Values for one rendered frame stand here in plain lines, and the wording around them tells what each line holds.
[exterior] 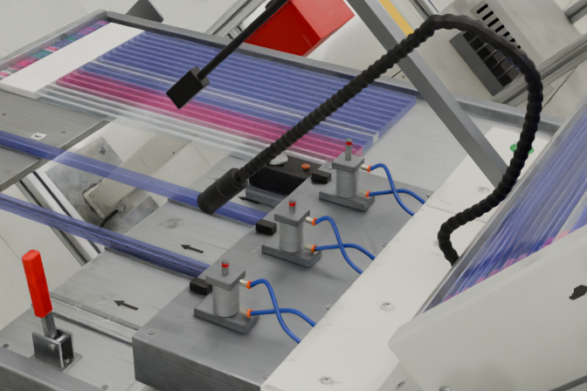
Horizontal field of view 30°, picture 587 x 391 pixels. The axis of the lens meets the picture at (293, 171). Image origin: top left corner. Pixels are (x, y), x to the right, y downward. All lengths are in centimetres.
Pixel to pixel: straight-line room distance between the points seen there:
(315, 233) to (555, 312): 44
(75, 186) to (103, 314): 139
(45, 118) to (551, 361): 88
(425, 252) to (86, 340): 31
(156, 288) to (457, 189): 30
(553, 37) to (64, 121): 168
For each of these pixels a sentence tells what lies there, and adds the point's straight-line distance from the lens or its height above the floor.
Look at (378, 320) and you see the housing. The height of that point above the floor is 126.
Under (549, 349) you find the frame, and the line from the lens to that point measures 64.
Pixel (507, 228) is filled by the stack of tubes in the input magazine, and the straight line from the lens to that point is 79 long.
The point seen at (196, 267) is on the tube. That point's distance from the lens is 107.
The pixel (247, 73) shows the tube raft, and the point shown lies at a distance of 146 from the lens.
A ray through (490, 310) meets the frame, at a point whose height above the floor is 147.
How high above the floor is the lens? 185
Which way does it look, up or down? 41 degrees down
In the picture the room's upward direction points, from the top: 53 degrees clockwise
